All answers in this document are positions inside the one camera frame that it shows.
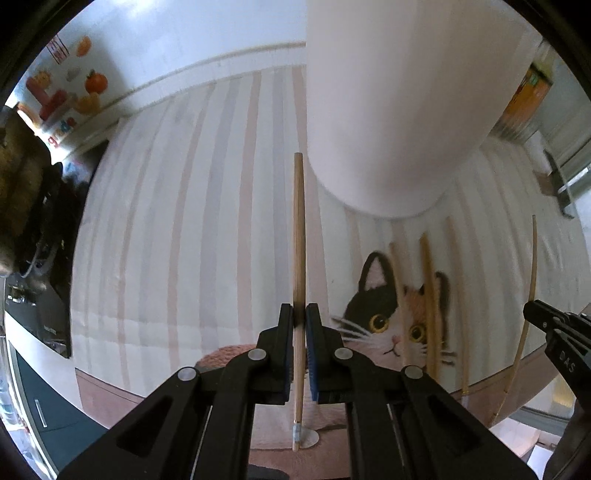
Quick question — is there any wooden chopstick green band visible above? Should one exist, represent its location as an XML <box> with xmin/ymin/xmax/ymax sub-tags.
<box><xmin>293</xmin><ymin>152</ymin><xmax>307</xmax><ymax>452</ymax></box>

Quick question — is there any teal cabinet door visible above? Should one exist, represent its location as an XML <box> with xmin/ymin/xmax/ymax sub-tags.
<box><xmin>9</xmin><ymin>347</ymin><xmax>107</xmax><ymax>474</ymax></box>

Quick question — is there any brown card wallet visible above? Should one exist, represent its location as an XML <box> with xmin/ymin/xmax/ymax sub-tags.
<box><xmin>537</xmin><ymin>175</ymin><xmax>558</xmax><ymax>197</ymax></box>

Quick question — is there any striped cat print mat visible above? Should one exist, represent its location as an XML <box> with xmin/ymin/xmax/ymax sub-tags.
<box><xmin>68</xmin><ymin>64</ymin><xmax>578</xmax><ymax>480</ymax></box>

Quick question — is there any orange label sauce bottle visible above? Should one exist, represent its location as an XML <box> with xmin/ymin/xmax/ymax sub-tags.
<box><xmin>500</xmin><ymin>64</ymin><xmax>553</xmax><ymax>122</ymax></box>

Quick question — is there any cream cylindrical utensil holder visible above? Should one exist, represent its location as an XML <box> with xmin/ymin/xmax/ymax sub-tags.
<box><xmin>307</xmin><ymin>1</ymin><xmax>542</xmax><ymax>219</ymax></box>

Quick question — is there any stainless steel stock pot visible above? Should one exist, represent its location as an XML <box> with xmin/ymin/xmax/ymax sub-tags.
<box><xmin>1</xmin><ymin>106</ymin><xmax>51</xmax><ymax>278</ymax></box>

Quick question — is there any fruit cartoon wall sticker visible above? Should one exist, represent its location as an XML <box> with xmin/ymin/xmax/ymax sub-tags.
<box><xmin>15</xmin><ymin>35</ymin><xmax>109</xmax><ymax>148</ymax></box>

